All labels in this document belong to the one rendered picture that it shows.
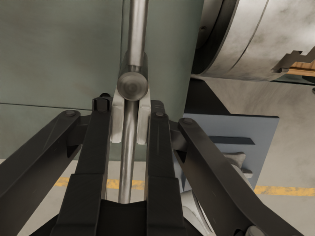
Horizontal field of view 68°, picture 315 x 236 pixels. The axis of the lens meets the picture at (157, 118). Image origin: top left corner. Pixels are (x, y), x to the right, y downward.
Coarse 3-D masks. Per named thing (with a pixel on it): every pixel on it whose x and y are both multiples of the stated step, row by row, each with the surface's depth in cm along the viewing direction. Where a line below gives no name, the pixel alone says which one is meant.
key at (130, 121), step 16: (144, 0) 15; (144, 16) 15; (128, 32) 16; (144, 32) 16; (128, 48) 16; (128, 64) 17; (128, 112) 19; (128, 128) 20; (128, 144) 20; (128, 160) 21; (128, 176) 21; (128, 192) 22
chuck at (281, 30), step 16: (272, 0) 27; (288, 0) 27; (304, 0) 27; (272, 16) 28; (288, 16) 28; (304, 16) 28; (256, 32) 29; (272, 32) 29; (288, 32) 29; (304, 32) 29; (256, 48) 31; (272, 48) 31; (288, 48) 31; (304, 48) 31; (240, 64) 34; (256, 64) 34; (272, 64) 34; (256, 80) 40
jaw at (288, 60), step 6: (312, 48) 34; (288, 54) 33; (294, 54) 33; (312, 54) 35; (282, 60) 34; (288, 60) 34; (294, 60) 34; (300, 60) 36; (306, 60) 36; (312, 60) 36; (276, 66) 35; (282, 66) 35; (288, 66) 35
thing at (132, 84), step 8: (144, 56) 20; (144, 64) 18; (120, 72) 17; (128, 72) 16; (136, 72) 16; (144, 72) 17; (120, 80) 16; (128, 80) 16; (136, 80) 16; (144, 80) 16; (120, 88) 16; (128, 88) 16; (136, 88) 16; (144, 88) 16; (128, 96) 16; (136, 96) 16
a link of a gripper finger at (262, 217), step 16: (192, 128) 14; (192, 144) 13; (208, 144) 13; (192, 160) 13; (208, 160) 11; (224, 160) 12; (192, 176) 13; (208, 176) 11; (224, 176) 10; (240, 176) 11; (208, 192) 11; (224, 192) 10; (240, 192) 10; (208, 208) 11; (224, 208) 10; (240, 208) 9; (256, 208) 9; (224, 224) 10; (240, 224) 9; (256, 224) 8; (272, 224) 8; (288, 224) 8
